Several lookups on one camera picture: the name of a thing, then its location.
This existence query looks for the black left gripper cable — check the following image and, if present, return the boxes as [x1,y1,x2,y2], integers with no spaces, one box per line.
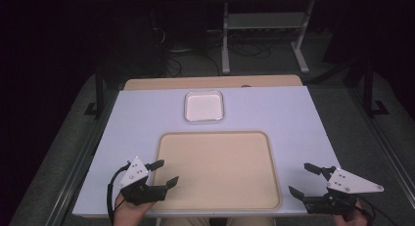
[106,161,132,226]

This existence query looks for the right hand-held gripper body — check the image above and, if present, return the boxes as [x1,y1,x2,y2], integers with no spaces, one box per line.
[302,166,385,217]

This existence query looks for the person's left hand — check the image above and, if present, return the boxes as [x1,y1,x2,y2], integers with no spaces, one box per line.
[113,193,156,226]

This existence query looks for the white metal desk frame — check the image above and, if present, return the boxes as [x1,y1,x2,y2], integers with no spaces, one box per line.
[220,0,316,75]

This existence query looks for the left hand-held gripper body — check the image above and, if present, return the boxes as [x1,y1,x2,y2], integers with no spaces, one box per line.
[117,156,168,206]

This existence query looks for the black floor cables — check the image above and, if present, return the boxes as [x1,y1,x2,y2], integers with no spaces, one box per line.
[151,25,272,77]

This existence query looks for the beige plastic tray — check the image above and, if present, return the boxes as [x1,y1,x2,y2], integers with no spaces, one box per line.
[150,130,283,211]

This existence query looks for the metal floor rail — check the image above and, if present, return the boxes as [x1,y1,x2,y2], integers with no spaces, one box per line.
[44,98,114,226]
[346,87,415,201]

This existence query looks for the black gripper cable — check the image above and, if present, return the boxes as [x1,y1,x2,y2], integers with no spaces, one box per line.
[354,194,401,226]
[106,161,132,226]

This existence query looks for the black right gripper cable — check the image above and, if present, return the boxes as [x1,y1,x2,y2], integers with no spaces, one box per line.
[354,194,401,226]

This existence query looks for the person's right hand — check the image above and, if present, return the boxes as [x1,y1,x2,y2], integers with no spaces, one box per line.
[333,200,370,226]

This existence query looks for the black metal stand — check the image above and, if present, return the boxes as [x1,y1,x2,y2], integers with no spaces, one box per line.
[361,59,390,118]

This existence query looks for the white square dish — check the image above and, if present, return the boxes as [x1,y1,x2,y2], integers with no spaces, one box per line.
[183,90,225,123]

